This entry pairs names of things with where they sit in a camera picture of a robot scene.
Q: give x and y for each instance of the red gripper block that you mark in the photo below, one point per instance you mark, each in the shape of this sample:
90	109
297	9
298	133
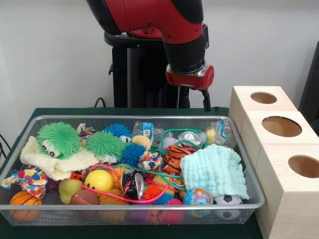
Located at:
192	81

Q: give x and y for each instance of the crushed clear plastic bottle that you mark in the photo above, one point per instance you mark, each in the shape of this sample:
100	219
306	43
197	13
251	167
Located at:
221	132

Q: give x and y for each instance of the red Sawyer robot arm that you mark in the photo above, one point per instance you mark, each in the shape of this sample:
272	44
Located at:
149	15

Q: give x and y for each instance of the wooden box with three holes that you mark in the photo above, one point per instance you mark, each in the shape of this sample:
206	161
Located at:
286	199

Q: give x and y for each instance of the tiger striped plush toy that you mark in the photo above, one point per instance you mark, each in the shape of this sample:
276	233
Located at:
174	153

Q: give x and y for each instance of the light blue muslin cloth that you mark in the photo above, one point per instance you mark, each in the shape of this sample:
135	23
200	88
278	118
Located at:
211	171

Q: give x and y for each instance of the blue spiky ball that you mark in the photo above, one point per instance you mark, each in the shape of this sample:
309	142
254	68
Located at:
132	155

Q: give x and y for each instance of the globe print ball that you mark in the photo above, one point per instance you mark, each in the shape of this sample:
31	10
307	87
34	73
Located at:
199	196

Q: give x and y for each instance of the black upright panel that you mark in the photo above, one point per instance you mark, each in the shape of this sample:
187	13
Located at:
311	87

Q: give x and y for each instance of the small green spiky toy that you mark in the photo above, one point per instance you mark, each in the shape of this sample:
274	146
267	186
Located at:
104	147

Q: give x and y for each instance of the yellow smiley ball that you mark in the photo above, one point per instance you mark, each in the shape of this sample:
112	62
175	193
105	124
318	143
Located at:
98	180

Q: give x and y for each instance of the dark green tablecloth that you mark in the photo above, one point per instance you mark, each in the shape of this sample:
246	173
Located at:
62	110

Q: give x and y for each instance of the large green spiky toy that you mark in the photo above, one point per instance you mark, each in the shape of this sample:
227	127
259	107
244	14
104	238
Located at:
57	137

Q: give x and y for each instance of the cream knitted cloth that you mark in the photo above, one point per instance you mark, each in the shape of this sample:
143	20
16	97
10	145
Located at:
64	166

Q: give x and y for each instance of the colourful spotted cloth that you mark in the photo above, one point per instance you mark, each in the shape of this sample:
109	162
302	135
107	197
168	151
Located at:
25	178

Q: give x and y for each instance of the orange basketball toy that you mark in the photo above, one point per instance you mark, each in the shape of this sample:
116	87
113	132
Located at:
25	199

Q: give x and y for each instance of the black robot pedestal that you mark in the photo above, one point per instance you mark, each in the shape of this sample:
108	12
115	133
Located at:
139	74

